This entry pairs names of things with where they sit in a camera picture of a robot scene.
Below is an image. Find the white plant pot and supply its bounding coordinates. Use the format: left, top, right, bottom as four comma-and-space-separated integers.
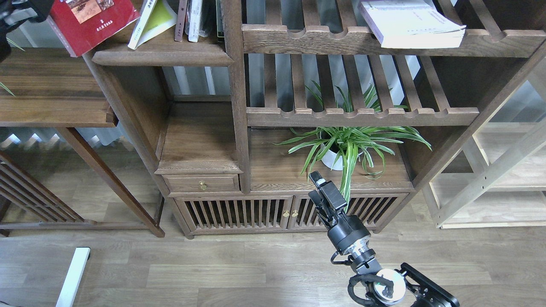
321, 144, 343, 171

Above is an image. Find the yellow green cover book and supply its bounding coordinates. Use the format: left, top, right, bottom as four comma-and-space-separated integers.
128, 0, 177, 50

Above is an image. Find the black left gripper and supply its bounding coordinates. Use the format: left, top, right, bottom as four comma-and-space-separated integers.
0, 0, 53, 62

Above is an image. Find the dark slatted wooden rack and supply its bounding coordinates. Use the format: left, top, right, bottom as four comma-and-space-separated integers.
0, 152, 100, 236

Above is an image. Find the white upright book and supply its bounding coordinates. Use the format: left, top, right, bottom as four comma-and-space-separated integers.
188, 0, 203, 43

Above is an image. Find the dark upright book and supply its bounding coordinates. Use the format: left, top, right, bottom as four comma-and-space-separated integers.
216, 0, 225, 43

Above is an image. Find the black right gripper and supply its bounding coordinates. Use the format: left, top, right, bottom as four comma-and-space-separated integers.
308, 171, 371, 252

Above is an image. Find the red cover book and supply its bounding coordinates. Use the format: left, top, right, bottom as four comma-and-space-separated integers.
47, 0, 140, 58

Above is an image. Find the green leaf at edge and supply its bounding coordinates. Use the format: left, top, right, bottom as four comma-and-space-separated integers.
0, 38, 25, 96

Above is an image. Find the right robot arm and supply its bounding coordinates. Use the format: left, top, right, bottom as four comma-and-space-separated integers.
308, 171, 460, 307

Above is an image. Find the light wooden shelf frame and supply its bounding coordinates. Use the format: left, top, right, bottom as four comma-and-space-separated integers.
423, 120, 546, 229

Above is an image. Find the brown upright book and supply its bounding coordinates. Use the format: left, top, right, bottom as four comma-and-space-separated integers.
174, 0, 188, 41

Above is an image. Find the white metal bar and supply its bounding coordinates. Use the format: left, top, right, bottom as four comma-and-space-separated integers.
56, 246, 90, 307

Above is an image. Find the white thick book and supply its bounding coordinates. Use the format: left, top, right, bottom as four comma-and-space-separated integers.
357, 0, 466, 49

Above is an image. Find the dark wooden bookshelf cabinet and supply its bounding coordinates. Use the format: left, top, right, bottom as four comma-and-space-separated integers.
83, 0, 545, 238

